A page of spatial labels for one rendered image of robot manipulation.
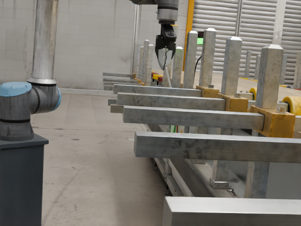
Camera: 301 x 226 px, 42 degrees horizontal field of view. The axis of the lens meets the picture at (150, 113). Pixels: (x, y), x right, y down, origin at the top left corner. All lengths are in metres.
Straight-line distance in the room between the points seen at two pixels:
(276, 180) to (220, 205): 1.00
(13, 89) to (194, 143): 1.53
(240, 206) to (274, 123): 0.51
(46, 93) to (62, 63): 7.15
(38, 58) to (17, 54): 7.23
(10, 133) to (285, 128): 1.46
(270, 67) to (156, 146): 0.41
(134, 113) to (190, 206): 0.49
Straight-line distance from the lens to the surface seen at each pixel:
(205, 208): 0.30
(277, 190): 1.30
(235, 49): 1.11
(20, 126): 2.03
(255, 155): 0.57
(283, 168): 1.26
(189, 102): 1.05
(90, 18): 9.28
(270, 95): 0.88
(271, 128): 0.81
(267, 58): 0.87
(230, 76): 1.11
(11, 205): 2.08
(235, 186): 1.47
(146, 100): 1.03
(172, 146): 0.53
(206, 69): 1.35
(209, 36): 1.35
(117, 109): 1.53
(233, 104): 1.04
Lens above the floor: 1.07
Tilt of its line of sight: 9 degrees down
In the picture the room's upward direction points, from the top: 4 degrees clockwise
